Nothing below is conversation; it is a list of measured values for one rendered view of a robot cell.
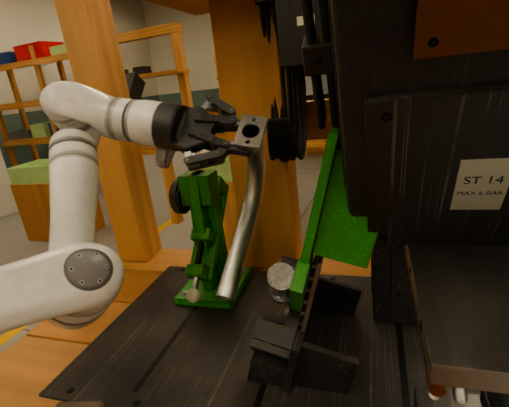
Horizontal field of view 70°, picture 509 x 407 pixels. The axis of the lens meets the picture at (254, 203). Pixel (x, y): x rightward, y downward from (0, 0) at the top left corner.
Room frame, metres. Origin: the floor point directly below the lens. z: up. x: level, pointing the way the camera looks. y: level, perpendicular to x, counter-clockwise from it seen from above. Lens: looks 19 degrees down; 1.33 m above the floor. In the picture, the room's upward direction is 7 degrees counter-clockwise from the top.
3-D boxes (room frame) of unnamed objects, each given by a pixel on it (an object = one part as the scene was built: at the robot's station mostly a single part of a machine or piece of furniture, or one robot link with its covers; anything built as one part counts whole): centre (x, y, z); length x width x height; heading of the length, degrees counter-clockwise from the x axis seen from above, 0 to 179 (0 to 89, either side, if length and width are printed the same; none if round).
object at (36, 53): (6.17, 2.98, 1.13); 2.48 x 0.54 x 2.27; 68
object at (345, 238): (0.45, -0.12, 1.17); 0.13 x 0.12 x 0.20; 71
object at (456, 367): (0.36, -0.25, 1.11); 0.39 x 0.16 x 0.03; 161
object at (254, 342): (0.44, 0.00, 0.95); 0.07 x 0.04 x 0.06; 71
